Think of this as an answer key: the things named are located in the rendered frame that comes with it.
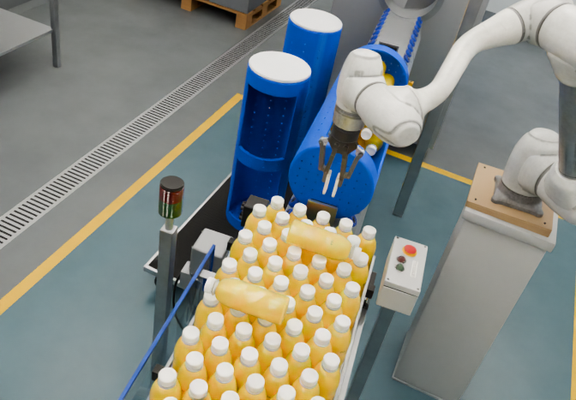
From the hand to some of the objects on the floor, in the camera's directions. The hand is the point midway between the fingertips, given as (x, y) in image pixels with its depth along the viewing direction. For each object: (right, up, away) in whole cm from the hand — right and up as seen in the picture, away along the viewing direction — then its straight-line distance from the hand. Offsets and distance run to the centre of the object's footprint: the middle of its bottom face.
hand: (331, 183), depth 178 cm
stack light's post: (-64, -98, +57) cm, 130 cm away
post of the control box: (+2, -108, +63) cm, 125 cm away
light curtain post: (+54, -18, +197) cm, 205 cm away
